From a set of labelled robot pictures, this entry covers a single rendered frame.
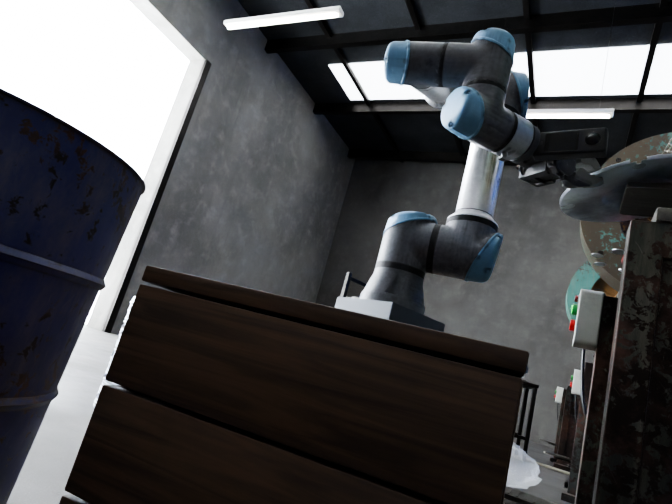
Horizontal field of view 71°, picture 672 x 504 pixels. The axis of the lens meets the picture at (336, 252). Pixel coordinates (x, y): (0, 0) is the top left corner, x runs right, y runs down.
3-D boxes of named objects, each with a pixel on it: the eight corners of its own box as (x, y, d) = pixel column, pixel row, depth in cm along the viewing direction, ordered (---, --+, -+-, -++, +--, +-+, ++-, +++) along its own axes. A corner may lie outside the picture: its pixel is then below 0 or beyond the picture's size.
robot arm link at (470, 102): (474, 72, 75) (463, 121, 74) (523, 100, 79) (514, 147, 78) (443, 89, 82) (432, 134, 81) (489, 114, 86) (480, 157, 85)
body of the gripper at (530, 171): (544, 154, 94) (500, 131, 89) (583, 141, 86) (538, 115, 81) (539, 190, 92) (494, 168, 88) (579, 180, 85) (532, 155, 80)
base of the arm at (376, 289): (345, 298, 109) (356, 258, 111) (388, 315, 118) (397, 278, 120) (392, 303, 97) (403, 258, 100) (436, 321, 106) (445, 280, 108)
